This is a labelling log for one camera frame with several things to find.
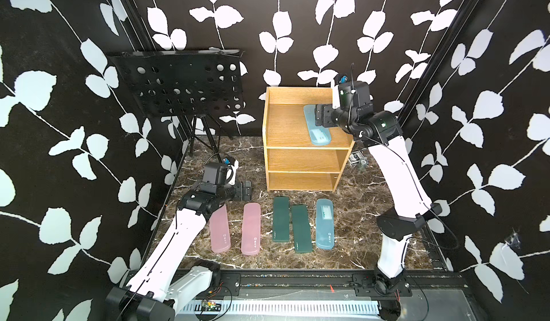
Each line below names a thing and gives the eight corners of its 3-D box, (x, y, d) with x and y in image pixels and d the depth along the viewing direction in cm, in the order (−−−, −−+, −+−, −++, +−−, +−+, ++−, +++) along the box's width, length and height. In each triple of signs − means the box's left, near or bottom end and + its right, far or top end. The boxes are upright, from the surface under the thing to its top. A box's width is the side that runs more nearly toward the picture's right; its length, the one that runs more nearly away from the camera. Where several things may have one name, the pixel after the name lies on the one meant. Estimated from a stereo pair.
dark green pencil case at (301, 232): (293, 253, 83) (293, 251, 81) (291, 206, 96) (291, 204, 94) (311, 253, 83) (312, 251, 82) (308, 206, 96) (308, 204, 94)
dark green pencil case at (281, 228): (272, 241, 86) (272, 240, 84) (273, 198, 98) (273, 196, 97) (289, 241, 86) (290, 240, 84) (288, 198, 98) (289, 196, 97)
